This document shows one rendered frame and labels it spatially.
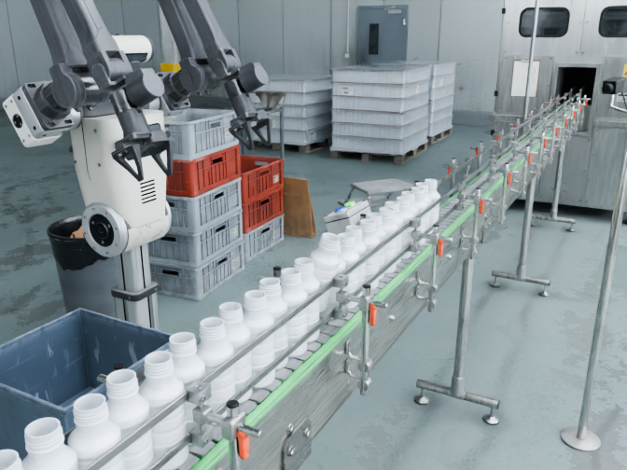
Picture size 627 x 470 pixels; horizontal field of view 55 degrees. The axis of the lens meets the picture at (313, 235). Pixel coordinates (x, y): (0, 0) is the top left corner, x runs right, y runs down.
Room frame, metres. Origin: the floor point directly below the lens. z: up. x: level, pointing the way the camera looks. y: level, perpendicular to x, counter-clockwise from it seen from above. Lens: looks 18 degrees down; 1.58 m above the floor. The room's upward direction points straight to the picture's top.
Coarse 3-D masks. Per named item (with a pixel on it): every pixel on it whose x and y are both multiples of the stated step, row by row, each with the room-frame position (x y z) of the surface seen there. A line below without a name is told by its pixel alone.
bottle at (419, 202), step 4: (412, 188) 1.66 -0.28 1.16; (416, 188) 1.67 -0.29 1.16; (420, 188) 1.66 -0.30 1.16; (424, 188) 1.65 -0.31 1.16; (416, 192) 1.63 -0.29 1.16; (420, 192) 1.63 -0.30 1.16; (424, 192) 1.65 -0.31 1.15; (416, 196) 1.63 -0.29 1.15; (420, 196) 1.63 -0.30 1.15; (424, 196) 1.64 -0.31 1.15; (416, 200) 1.63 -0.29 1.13; (420, 200) 1.63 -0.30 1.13; (424, 200) 1.64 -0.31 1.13; (416, 204) 1.63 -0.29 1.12; (420, 204) 1.63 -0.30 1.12; (424, 204) 1.63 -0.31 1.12; (420, 208) 1.62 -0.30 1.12; (424, 208) 1.63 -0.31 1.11; (420, 212) 1.62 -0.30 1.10; (424, 216) 1.63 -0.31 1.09; (424, 220) 1.63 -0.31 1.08; (424, 224) 1.63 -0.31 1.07; (420, 228) 1.62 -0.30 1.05; (424, 228) 1.63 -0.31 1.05; (424, 240) 1.63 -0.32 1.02; (420, 244) 1.62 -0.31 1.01
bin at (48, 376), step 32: (64, 320) 1.28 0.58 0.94; (96, 320) 1.29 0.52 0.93; (0, 352) 1.13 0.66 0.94; (32, 352) 1.20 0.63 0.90; (64, 352) 1.27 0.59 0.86; (96, 352) 1.30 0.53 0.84; (128, 352) 1.25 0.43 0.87; (0, 384) 0.99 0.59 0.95; (32, 384) 1.18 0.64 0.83; (64, 384) 1.26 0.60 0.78; (96, 384) 1.31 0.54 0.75; (0, 416) 1.00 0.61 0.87; (32, 416) 0.95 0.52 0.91; (64, 416) 0.91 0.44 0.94; (0, 448) 1.01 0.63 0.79
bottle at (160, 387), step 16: (160, 352) 0.73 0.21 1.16; (160, 368) 0.70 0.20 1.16; (144, 384) 0.71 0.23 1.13; (160, 384) 0.70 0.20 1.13; (176, 384) 0.71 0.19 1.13; (160, 400) 0.69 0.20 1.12; (176, 416) 0.70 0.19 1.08; (160, 432) 0.69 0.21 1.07; (176, 432) 0.69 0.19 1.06; (160, 448) 0.68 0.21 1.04; (176, 464) 0.69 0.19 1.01
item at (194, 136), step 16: (192, 112) 4.09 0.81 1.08; (208, 112) 4.05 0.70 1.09; (224, 112) 4.01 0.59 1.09; (176, 128) 3.45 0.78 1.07; (192, 128) 3.46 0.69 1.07; (208, 128) 3.64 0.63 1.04; (224, 128) 3.81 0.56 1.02; (176, 144) 3.46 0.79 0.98; (192, 144) 3.45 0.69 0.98; (208, 144) 3.63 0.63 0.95; (224, 144) 3.80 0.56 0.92
